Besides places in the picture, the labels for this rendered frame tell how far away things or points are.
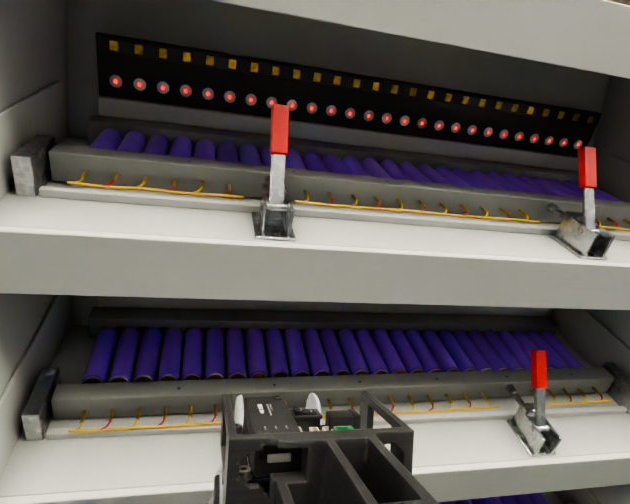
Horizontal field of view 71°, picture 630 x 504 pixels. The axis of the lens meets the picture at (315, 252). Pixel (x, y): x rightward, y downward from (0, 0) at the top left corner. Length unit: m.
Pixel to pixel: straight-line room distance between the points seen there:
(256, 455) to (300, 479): 0.02
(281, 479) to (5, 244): 0.22
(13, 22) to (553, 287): 0.44
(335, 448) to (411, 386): 0.30
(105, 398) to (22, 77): 0.25
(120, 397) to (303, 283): 0.18
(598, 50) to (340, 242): 0.24
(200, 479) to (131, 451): 0.06
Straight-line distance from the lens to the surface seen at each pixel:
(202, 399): 0.41
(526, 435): 0.49
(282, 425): 0.19
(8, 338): 0.39
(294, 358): 0.45
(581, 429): 0.55
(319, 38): 0.51
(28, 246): 0.31
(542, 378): 0.48
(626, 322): 0.62
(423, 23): 0.34
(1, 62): 0.37
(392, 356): 0.48
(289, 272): 0.31
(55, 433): 0.42
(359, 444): 0.18
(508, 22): 0.36
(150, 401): 0.41
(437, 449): 0.45
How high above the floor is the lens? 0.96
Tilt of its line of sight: 13 degrees down
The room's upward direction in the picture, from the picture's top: 6 degrees clockwise
